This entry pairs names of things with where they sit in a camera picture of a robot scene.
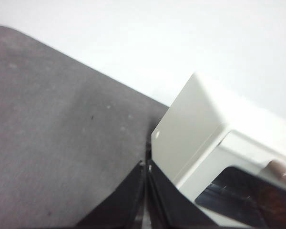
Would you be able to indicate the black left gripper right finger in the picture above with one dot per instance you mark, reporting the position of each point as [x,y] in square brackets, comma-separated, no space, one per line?
[166,205]

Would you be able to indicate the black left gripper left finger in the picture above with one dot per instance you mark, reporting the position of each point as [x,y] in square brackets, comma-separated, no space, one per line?
[124,202]

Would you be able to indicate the white Toshiba toaster oven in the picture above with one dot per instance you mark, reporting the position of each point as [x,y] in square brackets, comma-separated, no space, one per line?
[186,124]

